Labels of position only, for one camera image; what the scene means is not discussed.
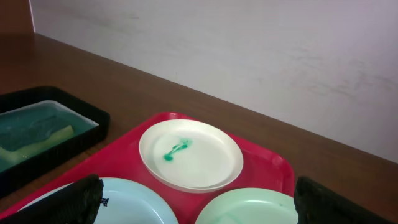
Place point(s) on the yellow green sponge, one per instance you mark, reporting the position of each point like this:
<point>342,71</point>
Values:
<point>19,144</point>

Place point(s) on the light green plate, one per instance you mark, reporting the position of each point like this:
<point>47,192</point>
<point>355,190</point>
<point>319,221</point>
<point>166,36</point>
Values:
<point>249,206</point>

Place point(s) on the light blue plate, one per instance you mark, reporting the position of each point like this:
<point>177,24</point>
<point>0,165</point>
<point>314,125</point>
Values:
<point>128,202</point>

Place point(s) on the red plastic tray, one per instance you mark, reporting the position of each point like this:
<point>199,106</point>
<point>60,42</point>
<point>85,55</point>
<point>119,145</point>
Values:
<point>262,169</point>

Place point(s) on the white plate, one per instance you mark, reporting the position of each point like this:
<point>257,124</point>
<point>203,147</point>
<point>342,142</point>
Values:
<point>190,156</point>

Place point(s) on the black water tray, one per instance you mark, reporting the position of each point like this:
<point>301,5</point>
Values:
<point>21,108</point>

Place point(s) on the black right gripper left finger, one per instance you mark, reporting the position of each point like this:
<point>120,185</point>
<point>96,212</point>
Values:
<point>78,202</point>

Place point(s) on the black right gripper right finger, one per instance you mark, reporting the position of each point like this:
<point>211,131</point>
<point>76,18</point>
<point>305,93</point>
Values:
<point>317,204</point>

